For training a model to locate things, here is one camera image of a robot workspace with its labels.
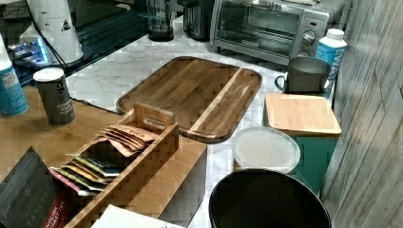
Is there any brown tea sachets stack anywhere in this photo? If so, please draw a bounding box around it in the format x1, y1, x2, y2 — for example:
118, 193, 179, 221
95, 124, 159, 157

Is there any black round container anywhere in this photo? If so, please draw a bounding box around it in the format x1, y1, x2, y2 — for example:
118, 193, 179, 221
208, 169, 333, 228

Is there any black Taylors tea bag pack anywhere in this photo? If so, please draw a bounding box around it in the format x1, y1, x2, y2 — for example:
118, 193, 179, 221
0, 147, 69, 228

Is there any dark grey mug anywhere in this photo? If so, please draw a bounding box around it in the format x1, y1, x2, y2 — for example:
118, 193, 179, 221
275, 56, 331, 94

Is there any colourful tea sachets stack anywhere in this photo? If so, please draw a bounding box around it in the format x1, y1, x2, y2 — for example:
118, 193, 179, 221
49, 154, 125, 197

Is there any wooden tea drawer box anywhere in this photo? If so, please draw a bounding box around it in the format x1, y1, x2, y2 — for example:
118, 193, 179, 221
0, 86, 207, 228

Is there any large wooden cutting board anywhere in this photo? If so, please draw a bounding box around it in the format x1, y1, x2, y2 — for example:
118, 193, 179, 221
117, 56, 262, 143

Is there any silver toaster oven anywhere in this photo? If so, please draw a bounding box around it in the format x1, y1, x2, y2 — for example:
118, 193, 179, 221
210, 0, 345, 66

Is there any clear jar with white lid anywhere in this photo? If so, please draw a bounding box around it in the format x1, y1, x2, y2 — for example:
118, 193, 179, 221
232, 126, 300, 174

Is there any blue white-capped bottle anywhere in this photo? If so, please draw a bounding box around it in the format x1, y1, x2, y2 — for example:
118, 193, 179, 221
316, 28, 347, 99

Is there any blue salt shaker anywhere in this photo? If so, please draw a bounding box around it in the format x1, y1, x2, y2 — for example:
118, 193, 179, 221
0, 38, 29, 117

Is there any white paper sheet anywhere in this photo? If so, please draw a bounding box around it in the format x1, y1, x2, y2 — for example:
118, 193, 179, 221
91, 204, 183, 228

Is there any teal canister with wooden lid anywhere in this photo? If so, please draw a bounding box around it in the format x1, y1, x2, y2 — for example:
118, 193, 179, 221
262, 93, 341, 194

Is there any grey pepper shaker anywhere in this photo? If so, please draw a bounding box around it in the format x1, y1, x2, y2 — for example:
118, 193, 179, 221
33, 67, 75, 126

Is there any black slot toaster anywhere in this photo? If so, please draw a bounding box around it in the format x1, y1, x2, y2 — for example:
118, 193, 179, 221
177, 0, 215, 42

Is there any glass jar with black lid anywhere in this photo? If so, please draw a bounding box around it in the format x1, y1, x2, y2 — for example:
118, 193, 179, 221
147, 0, 174, 42

